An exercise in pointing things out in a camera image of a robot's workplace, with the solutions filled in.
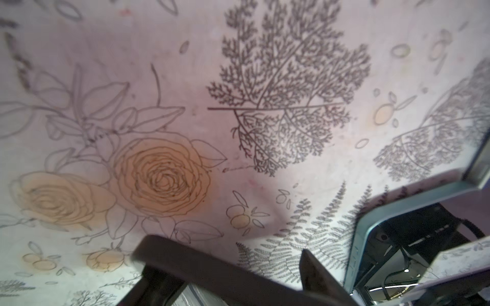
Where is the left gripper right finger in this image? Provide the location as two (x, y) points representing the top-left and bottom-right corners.
(299, 249), (358, 306)

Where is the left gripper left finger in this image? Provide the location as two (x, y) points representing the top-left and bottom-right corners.
(119, 235), (321, 305)

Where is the black phone stand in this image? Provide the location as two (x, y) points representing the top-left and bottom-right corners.
(344, 144), (489, 305)

